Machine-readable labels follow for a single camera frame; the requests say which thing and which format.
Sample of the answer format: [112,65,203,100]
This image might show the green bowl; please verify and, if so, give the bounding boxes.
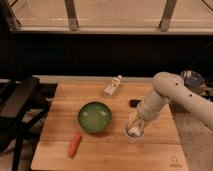
[78,102,112,134]

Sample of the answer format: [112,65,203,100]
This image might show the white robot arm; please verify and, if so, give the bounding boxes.
[127,72,213,130]

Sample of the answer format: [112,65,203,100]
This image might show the wooden cutting board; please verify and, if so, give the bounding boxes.
[31,81,188,171]

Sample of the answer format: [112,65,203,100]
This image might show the orange carrot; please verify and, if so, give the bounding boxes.
[68,133,81,157]

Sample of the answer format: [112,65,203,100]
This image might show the metal window frame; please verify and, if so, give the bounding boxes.
[0,0,213,35]

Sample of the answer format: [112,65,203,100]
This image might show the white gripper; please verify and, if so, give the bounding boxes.
[128,90,169,130]

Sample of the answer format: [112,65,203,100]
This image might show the black chair frame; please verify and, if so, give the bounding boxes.
[0,76,56,171]

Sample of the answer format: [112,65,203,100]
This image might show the small black object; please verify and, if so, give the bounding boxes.
[129,99,140,108]

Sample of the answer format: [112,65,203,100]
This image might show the white plastic bottle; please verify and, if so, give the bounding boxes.
[103,75,122,97]

